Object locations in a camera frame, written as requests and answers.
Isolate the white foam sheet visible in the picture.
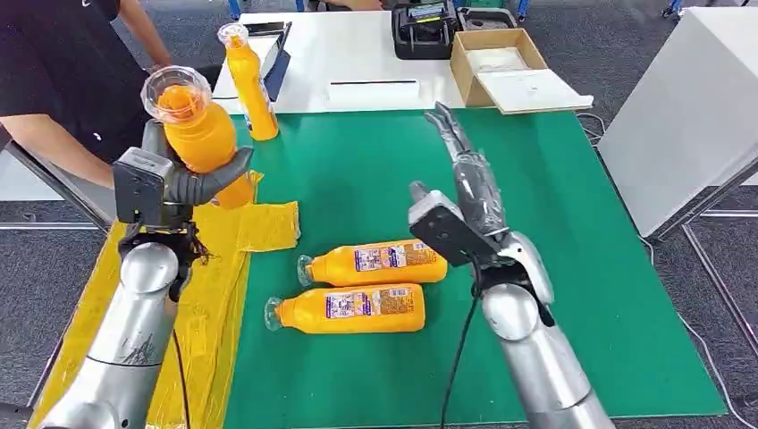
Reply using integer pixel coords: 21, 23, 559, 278
466, 46, 531, 74

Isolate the person beside table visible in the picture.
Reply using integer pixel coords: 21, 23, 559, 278
0, 0, 176, 190

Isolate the yellow plastic sheet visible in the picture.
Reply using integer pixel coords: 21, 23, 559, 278
28, 170, 301, 429

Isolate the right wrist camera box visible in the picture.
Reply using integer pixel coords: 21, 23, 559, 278
408, 181, 502, 269

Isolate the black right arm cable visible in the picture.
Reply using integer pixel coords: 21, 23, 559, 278
438, 260, 482, 429

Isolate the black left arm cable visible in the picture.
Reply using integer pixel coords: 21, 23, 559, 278
170, 328, 192, 429

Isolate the white desk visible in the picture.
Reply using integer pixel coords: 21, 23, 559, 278
211, 10, 469, 116

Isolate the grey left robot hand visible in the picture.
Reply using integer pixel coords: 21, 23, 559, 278
140, 118, 256, 225

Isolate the open cardboard box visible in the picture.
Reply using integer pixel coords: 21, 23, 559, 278
450, 28, 550, 110

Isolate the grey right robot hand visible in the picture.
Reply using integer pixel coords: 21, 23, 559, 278
424, 101, 512, 240

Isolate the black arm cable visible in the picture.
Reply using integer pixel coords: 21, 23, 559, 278
438, 260, 482, 429
170, 328, 192, 429

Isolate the green table mat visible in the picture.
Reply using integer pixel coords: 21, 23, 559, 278
222, 108, 729, 429

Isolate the white side table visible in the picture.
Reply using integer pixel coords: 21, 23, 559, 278
596, 6, 758, 240

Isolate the orange drink bottle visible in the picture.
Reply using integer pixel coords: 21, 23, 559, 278
264, 282, 427, 336
216, 22, 281, 143
139, 64, 257, 211
296, 239, 450, 290

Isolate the black plastic tray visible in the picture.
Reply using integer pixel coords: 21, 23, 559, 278
457, 6, 520, 32

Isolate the person across desk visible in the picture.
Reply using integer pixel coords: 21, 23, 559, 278
322, 0, 386, 12

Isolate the black label printer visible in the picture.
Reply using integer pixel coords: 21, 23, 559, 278
391, 1, 459, 62

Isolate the tablet with blue cover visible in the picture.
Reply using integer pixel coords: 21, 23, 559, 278
260, 21, 294, 104

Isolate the white flat board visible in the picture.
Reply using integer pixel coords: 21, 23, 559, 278
475, 68, 594, 116

